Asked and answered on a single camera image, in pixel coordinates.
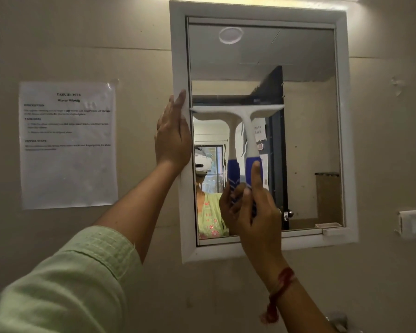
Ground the person's right hand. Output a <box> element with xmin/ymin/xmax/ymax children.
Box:
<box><xmin>229</xmin><ymin>162</ymin><xmax>289</xmax><ymax>274</ymax></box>

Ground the person's left forearm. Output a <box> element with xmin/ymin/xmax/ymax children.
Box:
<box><xmin>93</xmin><ymin>159</ymin><xmax>183</xmax><ymax>265</ymax></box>

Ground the person's right forearm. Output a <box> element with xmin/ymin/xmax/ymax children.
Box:
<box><xmin>263</xmin><ymin>270</ymin><xmax>337</xmax><ymax>333</ymax></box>

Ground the white wall switch plate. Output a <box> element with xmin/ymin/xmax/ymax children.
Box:
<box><xmin>398</xmin><ymin>209</ymin><xmax>416</xmax><ymax>240</ymax></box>

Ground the white framed mirror cabinet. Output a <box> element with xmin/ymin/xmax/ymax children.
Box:
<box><xmin>169</xmin><ymin>0</ymin><xmax>360</xmax><ymax>264</ymax></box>

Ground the white and blue squeegee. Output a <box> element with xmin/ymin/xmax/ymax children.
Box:
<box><xmin>189</xmin><ymin>104</ymin><xmax>285</xmax><ymax>219</ymax></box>

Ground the printed paper sheet in sleeve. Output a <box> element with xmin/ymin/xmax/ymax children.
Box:
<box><xmin>19</xmin><ymin>80</ymin><xmax>119</xmax><ymax>210</ymax></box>

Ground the person's left hand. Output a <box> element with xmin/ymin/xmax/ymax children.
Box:
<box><xmin>154</xmin><ymin>89</ymin><xmax>193</xmax><ymax>171</ymax></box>

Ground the red thread wrist band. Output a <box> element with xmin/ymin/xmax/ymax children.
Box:
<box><xmin>261</xmin><ymin>267</ymin><xmax>297</xmax><ymax>325</ymax></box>

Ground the light green sleeve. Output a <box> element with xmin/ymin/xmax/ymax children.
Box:
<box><xmin>0</xmin><ymin>225</ymin><xmax>143</xmax><ymax>333</ymax></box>

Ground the chrome metal fixture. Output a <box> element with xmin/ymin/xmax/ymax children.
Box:
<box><xmin>324</xmin><ymin>311</ymin><xmax>364</xmax><ymax>333</ymax></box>

